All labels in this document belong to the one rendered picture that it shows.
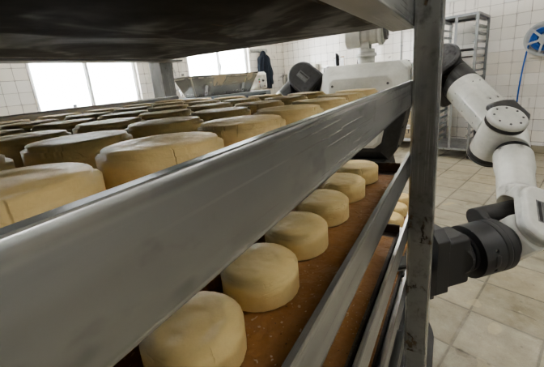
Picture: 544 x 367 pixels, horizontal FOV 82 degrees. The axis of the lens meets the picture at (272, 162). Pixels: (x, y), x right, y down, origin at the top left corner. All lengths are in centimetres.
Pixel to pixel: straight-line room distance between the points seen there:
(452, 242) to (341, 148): 43
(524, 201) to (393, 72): 48
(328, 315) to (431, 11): 34
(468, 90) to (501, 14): 457
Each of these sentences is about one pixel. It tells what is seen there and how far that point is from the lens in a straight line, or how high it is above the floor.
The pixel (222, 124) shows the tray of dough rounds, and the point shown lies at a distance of 17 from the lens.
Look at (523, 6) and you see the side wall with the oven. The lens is 546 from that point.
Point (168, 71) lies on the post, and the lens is 64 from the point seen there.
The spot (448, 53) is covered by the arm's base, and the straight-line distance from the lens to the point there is 102.
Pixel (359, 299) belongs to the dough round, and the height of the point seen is 104.
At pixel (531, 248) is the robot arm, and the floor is 96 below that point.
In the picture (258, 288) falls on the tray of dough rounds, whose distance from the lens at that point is 19.
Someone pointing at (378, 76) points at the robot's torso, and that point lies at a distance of 98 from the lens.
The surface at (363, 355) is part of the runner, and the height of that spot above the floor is 106.
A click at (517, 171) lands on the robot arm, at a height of 105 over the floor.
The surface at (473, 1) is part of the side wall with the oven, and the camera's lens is 560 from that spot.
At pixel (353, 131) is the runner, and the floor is 123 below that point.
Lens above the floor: 126
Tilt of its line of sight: 15 degrees down
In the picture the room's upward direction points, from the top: 5 degrees counter-clockwise
